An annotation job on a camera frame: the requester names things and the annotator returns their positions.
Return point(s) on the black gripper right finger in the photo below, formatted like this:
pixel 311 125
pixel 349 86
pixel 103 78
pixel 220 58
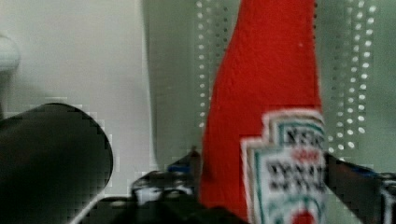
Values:
pixel 369 195

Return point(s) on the green oval strainer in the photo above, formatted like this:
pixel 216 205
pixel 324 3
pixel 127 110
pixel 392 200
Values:
pixel 187 41

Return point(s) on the red felt ketchup bottle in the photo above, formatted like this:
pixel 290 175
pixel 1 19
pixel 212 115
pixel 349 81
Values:
pixel 264 136

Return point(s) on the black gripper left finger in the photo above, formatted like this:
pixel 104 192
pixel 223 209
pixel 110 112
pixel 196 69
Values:
pixel 182 175

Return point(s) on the black cylindrical pot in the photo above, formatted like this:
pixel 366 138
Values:
pixel 54 160

